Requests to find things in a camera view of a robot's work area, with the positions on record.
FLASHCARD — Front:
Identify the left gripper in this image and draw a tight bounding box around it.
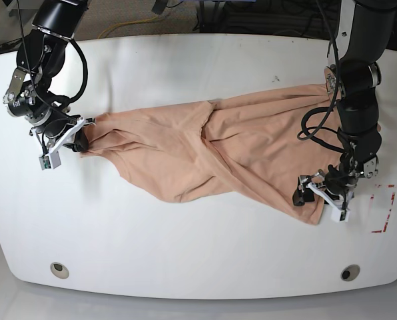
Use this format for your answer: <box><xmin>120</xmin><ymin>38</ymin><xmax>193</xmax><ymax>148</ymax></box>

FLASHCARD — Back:
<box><xmin>292</xmin><ymin>165</ymin><xmax>358</xmax><ymax>205</ymax></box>

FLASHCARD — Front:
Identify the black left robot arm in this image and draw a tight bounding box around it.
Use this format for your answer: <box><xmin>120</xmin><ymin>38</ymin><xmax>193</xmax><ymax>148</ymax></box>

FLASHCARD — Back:
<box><xmin>292</xmin><ymin>1</ymin><xmax>397</xmax><ymax>210</ymax></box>

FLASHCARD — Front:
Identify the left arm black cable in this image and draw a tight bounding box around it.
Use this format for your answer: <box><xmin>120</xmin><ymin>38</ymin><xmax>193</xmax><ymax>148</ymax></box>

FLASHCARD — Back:
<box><xmin>297</xmin><ymin>0</ymin><xmax>346</xmax><ymax>157</ymax></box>

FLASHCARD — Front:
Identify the table grommet hole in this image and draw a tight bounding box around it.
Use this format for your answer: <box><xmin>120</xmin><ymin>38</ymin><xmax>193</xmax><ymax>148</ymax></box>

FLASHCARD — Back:
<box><xmin>340</xmin><ymin>265</ymin><xmax>360</xmax><ymax>282</ymax></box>
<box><xmin>50</xmin><ymin>262</ymin><xmax>69</xmax><ymax>279</ymax></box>

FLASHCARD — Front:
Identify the yellow cable on floor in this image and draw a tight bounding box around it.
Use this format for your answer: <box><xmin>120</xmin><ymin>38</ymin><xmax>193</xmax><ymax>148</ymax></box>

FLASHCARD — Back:
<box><xmin>100</xmin><ymin>11</ymin><xmax>173</xmax><ymax>38</ymax></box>

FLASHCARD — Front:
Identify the red tape rectangle marking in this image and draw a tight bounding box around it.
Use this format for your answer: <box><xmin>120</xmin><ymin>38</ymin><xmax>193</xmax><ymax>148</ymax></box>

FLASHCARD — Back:
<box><xmin>366</xmin><ymin>184</ymin><xmax>396</xmax><ymax>234</ymax></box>

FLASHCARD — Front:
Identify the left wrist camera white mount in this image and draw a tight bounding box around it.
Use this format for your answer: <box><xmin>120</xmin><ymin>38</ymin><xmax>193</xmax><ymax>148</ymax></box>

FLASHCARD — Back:
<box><xmin>297</xmin><ymin>170</ymin><xmax>354</xmax><ymax>223</ymax></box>

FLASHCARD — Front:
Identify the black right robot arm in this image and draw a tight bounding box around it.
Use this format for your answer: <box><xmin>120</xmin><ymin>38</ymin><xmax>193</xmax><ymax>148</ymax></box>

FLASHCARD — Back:
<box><xmin>3</xmin><ymin>1</ymin><xmax>89</xmax><ymax>151</ymax></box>

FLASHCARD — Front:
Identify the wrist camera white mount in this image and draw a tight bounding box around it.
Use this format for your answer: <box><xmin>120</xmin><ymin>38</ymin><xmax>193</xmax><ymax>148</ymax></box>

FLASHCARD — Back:
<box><xmin>297</xmin><ymin>170</ymin><xmax>354</xmax><ymax>223</ymax></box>
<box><xmin>37</xmin><ymin>117</ymin><xmax>95</xmax><ymax>170</ymax></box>

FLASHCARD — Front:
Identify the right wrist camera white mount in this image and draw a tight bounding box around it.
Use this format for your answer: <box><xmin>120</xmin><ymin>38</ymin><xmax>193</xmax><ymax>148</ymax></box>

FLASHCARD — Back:
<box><xmin>37</xmin><ymin>117</ymin><xmax>95</xmax><ymax>170</ymax></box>

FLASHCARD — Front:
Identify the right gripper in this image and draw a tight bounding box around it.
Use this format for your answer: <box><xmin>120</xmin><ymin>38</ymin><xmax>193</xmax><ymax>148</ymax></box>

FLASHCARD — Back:
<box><xmin>31</xmin><ymin>113</ymin><xmax>89</xmax><ymax>153</ymax></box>

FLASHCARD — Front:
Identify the peach T-shirt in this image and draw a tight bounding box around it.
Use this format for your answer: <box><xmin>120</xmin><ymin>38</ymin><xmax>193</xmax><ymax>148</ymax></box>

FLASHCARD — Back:
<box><xmin>84</xmin><ymin>84</ymin><xmax>340</xmax><ymax>225</ymax></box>

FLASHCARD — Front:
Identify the right table grommet hole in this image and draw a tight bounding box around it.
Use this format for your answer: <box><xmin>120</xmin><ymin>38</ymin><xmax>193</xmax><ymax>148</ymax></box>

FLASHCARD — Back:
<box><xmin>340</xmin><ymin>265</ymin><xmax>360</xmax><ymax>282</ymax></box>

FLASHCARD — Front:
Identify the left table grommet hole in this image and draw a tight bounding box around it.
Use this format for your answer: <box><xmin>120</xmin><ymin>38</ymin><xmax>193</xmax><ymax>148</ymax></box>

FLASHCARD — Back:
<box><xmin>50</xmin><ymin>262</ymin><xmax>69</xmax><ymax>279</ymax></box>

